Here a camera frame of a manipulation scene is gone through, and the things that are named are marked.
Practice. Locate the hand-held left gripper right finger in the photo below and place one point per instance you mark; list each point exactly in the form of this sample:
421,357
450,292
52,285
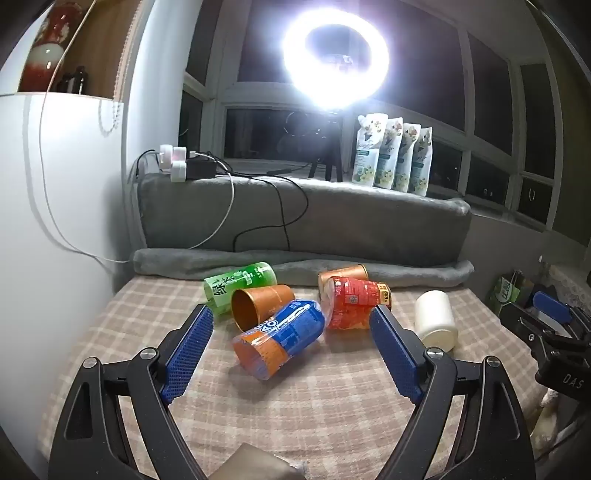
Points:
395,355

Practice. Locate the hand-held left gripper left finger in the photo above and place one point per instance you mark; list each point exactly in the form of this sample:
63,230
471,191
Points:
188,353

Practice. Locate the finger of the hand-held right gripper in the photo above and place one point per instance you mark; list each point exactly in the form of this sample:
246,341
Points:
551,307
521,323

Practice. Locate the blue and orange plastic cup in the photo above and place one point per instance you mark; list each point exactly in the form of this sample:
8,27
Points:
286,332

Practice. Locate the white cup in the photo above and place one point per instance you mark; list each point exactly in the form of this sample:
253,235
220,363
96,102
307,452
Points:
434,318

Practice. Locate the red and orange plastic cup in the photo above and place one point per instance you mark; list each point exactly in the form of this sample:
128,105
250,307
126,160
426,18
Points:
353,301

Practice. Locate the copper paper cup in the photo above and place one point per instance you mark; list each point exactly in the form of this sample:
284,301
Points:
258,305
346,271

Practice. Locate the green printed plastic cup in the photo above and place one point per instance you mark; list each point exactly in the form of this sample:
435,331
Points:
235,282

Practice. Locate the white lace cloth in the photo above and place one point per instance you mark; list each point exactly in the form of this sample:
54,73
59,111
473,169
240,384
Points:
572,281

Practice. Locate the green box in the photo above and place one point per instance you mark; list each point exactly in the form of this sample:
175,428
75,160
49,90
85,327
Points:
505,293

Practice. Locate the white fuzzy cloth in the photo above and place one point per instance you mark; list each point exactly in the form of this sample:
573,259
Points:
554,397

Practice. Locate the plaid blanket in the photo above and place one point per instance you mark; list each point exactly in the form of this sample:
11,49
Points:
323,406

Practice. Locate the grey cushion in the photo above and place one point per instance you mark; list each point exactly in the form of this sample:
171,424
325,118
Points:
369,221

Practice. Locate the white charger plug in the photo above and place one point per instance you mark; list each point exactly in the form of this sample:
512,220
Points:
178,171
171,152

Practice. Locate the black power adapter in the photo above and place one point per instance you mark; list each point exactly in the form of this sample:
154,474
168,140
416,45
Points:
201,168

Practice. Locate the white floral refill pouch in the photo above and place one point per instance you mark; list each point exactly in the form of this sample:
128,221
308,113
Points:
422,166
390,157
367,152
407,161

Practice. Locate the black tripod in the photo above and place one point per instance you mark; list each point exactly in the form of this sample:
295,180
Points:
330,147

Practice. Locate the dark bottle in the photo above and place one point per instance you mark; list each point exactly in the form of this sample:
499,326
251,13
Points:
74,83

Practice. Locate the wooden shelf niche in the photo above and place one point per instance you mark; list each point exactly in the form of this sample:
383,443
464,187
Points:
99,50

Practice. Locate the red and white vase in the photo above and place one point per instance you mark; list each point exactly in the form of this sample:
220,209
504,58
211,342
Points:
46,50

